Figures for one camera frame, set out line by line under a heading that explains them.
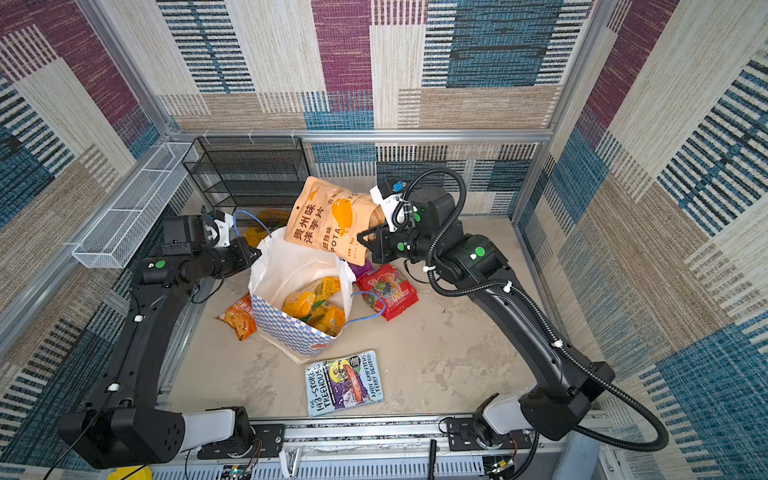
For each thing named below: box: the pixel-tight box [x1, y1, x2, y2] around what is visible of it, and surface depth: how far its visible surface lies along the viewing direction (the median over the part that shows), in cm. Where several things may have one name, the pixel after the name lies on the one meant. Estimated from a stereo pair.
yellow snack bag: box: [307, 303, 346, 337], surface depth 89 cm
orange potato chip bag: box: [284, 177, 385, 267], surface depth 67 cm
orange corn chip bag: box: [214, 292, 258, 342], surface depth 93 cm
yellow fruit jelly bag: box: [283, 276, 341, 321], surface depth 89 cm
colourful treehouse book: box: [305, 350, 384, 417], surface depth 81 cm
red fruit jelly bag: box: [356, 264, 419, 321], surface depth 96 cm
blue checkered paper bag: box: [248, 227, 357, 364], surface depth 78 cm
